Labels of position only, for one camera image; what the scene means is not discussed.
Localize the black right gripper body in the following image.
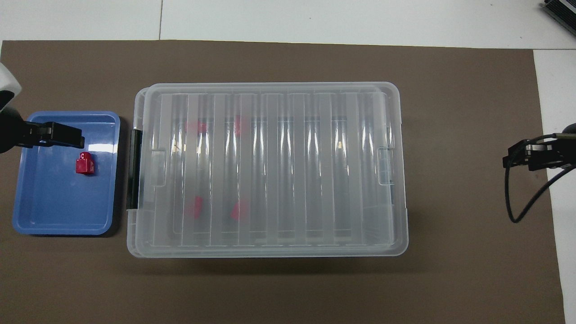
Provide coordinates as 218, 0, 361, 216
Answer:
531, 122, 576, 171

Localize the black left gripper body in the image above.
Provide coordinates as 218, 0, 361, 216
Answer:
0, 92, 45, 154

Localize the clear plastic box lid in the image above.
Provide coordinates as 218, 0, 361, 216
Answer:
135, 82, 409, 258

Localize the blue plastic tray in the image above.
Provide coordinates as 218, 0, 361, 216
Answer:
13, 111, 121, 236

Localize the clear plastic storage box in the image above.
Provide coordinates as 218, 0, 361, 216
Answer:
126, 88, 409, 258

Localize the dark grey ribbed device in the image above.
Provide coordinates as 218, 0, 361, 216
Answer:
542, 0, 576, 36

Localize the brown table mat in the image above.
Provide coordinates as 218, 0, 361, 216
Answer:
0, 40, 567, 324

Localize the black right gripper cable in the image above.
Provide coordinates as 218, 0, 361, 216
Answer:
504, 133, 576, 224

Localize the black box latch handle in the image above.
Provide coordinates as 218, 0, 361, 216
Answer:
126, 129, 144, 210

